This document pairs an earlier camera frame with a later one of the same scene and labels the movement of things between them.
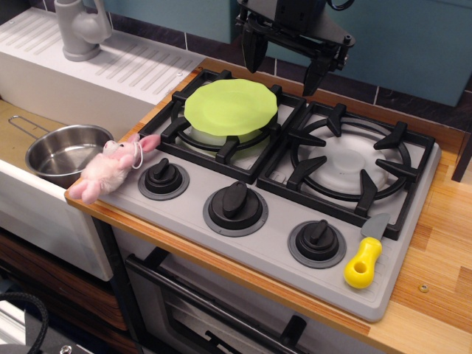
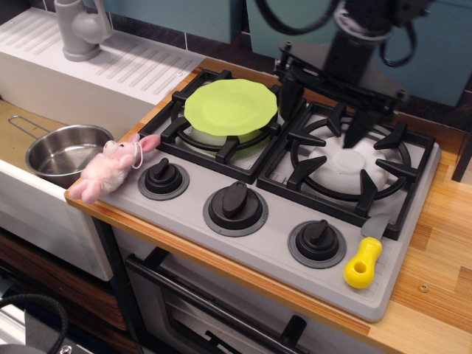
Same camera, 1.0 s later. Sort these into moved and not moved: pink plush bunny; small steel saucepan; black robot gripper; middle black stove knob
Moved: black robot gripper
Not moved: middle black stove knob; pink plush bunny; small steel saucepan
